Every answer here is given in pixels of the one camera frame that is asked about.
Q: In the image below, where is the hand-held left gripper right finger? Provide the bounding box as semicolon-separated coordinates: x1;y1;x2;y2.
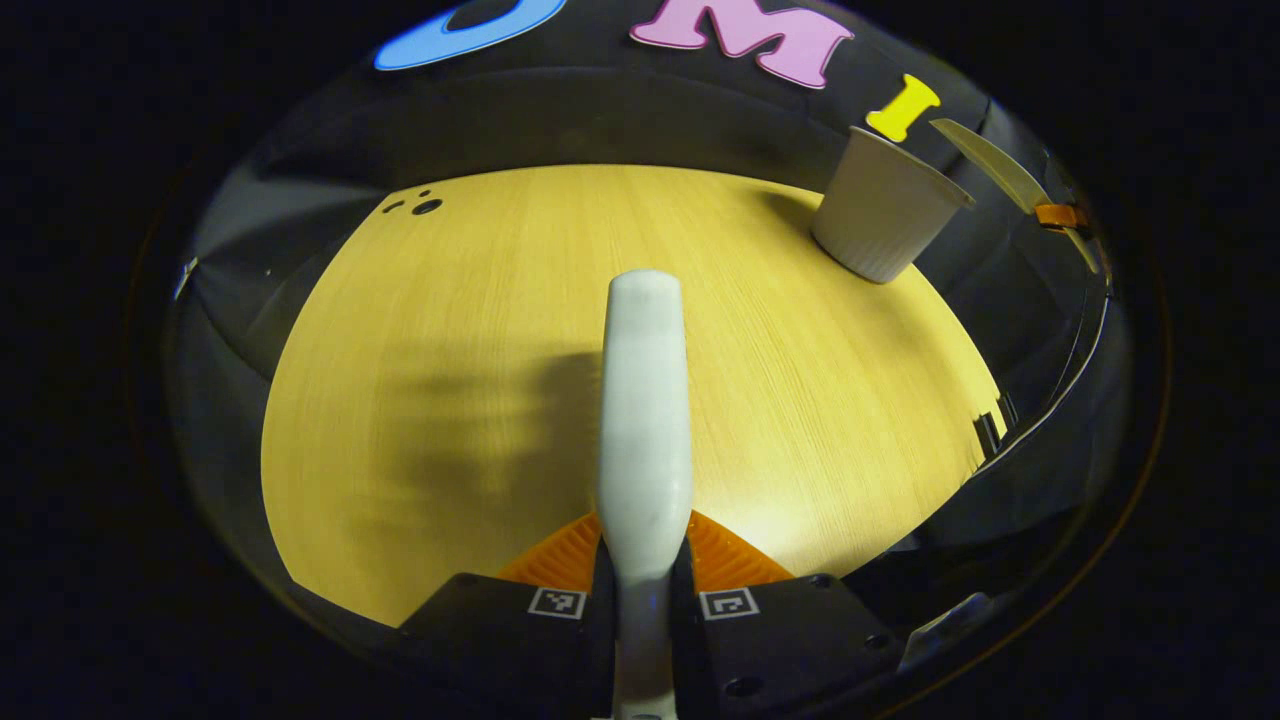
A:
672;510;898;720

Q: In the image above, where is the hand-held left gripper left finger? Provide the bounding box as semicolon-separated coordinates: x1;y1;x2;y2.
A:
400;512;617;720

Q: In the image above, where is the white plastic dustpan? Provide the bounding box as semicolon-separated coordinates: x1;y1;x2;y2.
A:
930;118;1101;276

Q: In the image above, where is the white ribbed garbage bin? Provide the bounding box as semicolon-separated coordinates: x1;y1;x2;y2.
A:
810;125;976;286

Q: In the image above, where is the small white broom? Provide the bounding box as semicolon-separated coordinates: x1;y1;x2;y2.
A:
597;268;695;720

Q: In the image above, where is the wooden desktop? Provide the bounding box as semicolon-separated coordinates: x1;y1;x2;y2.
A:
260;163;1006;629

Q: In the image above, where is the black backdrop cloth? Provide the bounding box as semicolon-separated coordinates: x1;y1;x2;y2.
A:
165;0;1131;641

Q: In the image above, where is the dark metal bracket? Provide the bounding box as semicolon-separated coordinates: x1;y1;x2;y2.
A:
973;393;1022;464

